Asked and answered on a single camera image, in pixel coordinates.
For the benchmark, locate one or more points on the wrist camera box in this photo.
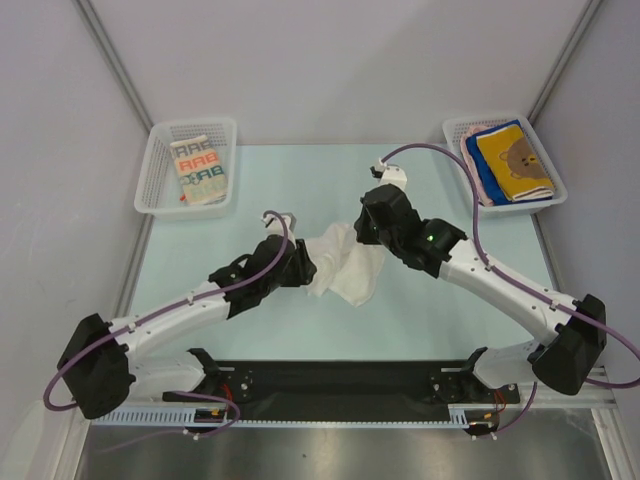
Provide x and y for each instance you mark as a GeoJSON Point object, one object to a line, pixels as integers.
{"type": "Point", "coordinates": [282, 224]}
{"type": "Point", "coordinates": [389, 175]}

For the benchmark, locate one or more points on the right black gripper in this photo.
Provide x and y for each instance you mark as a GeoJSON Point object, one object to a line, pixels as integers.
{"type": "Point", "coordinates": [367, 220]}

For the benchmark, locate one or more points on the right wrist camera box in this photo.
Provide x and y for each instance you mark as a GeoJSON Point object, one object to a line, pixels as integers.
{"type": "Point", "coordinates": [389, 175]}

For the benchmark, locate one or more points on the white towel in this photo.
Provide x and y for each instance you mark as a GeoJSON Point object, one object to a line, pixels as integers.
{"type": "Point", "coordinates": [344, 266]}

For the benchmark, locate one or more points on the yellow brown bear towel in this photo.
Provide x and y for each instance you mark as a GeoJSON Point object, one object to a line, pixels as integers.
{"type": "Point", "coordinates": [514, 164]}

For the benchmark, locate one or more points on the left aluminium corner post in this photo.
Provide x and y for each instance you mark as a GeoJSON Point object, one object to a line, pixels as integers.
{"type": "Point", "coordinates": [106, 48]}

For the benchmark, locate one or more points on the left white plastic basket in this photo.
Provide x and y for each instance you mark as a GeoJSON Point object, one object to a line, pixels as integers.
{"type": "Point", "coordinates": [159, 192]}

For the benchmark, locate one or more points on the white slotted cable duct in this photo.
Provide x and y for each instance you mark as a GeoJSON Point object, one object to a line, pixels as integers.
{"type": "Point", "coordinates": [212, 417]}

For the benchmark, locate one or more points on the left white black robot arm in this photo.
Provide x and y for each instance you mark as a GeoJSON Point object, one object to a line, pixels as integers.
{"type": "Point", "coordinates": [106, 363]}

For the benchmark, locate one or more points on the right aluminium corner post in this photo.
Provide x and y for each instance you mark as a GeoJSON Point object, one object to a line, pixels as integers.
{"type": "Point", "coordinates": [584, 21]}

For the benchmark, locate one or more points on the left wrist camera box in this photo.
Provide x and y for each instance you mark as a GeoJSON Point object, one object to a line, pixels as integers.
{"type": "Point", "coordinates": [282, 224]}

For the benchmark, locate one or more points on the aluminium corner post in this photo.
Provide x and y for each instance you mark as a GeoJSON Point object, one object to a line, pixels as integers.
{"type": "Point", "coordinates": [584, 21]}
{"type": "Point", "coordinates": [106, 48]}

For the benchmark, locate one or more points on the pink towel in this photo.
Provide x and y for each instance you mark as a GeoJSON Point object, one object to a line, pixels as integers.
{"type": "Point", "coordinates": [484, 199]}

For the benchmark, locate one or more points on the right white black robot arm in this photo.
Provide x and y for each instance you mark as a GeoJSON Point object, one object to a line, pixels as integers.
{"type": "Point", "coordinates": [567, 335]}

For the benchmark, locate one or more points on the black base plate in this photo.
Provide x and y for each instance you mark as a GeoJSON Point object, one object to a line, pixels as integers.
{"type": "Point", "coordinates": [346, 391]}

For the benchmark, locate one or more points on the printed letters towel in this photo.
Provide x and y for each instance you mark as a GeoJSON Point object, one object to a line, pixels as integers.
{"type": "Point", "coordinates": [199, 170]}

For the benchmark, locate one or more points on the blue towel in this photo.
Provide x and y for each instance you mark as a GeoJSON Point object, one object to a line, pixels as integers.
{"type": "Point", "coordinates": [490, 185]}

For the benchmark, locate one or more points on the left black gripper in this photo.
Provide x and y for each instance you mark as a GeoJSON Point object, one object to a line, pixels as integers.
{"type": "Point", "coordinates": [304, 268]}

